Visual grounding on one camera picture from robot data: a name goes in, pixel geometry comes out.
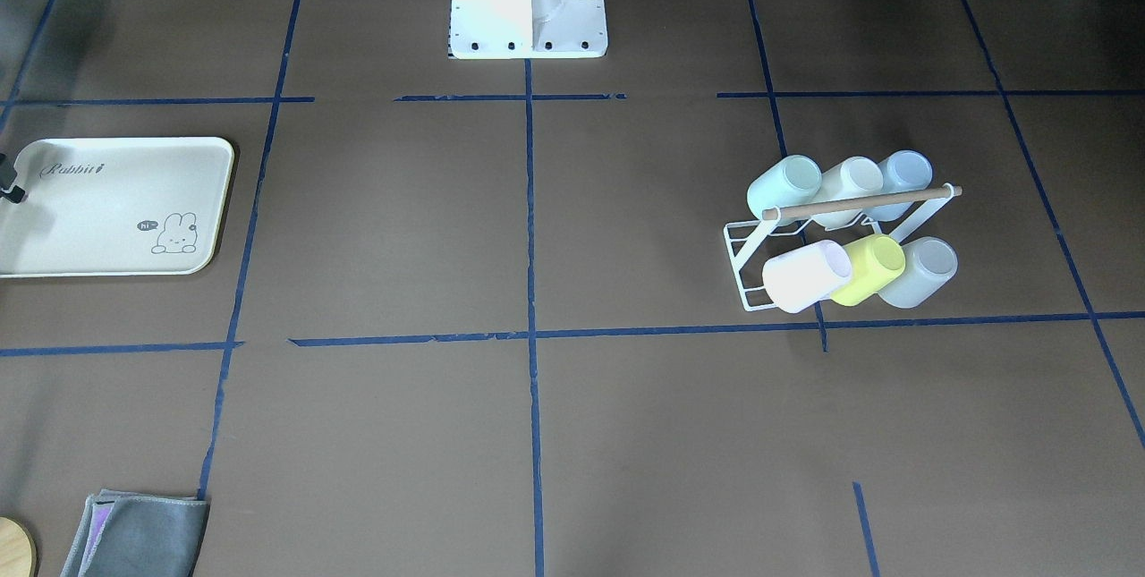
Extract green cup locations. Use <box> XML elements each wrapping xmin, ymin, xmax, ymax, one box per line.
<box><xmin>747</xmin><ymin>156</ymin><xmax>822</xmax><ymax>221</ymax></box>

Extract pink cup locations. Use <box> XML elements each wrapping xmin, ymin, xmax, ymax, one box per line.
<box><xmin>763</xmin><ymin>240</ymin><xmax>853</xmax><ymax>313</ymax></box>

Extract beige cup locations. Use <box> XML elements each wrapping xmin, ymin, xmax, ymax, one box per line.
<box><xmin>810</xmin><ymin>156</ymin><xmax>884</xmax><ymax>230</ymax></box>

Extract grey folded cloth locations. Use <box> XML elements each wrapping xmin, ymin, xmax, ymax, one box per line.
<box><xmin>61</xmin><ymin>488</ymin><xmax>210</xmax><ymax>576</ymax></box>

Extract grey cup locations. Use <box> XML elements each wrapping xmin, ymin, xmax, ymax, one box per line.
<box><xmin>877</xmin><ymin>237</ymin><xmax>958</xmax><ymax>309</ymax></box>

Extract white wire cup rack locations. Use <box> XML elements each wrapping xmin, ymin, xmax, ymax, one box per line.
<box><xmin>721</xmin><ymin>182</ymin><xmax>963</xmax><ymax>313</ymax></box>

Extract blue cup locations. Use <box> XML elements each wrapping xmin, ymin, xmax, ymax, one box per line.
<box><xmin>863</xmin><ymin>149</ymin><xmax>933</xmax><ymax>223</ymax></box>

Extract yellow cup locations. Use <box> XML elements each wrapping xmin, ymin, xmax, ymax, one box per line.
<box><xmin>830</xmin><ymin>234</ymin><xmax>905</xmax><ymax>307</ymax></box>

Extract wooden mug tree stand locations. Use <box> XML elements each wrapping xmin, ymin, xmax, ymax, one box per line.
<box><xmin>1</xmin><ymin>516</ymin><xmax>38</xmax><ymax>577</ymax></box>

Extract beige rabbit tray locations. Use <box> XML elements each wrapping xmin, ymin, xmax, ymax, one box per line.
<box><xmin>1</xmin><ymin>137</ymin><xmax>236</xmax><ymax>279</ymax></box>

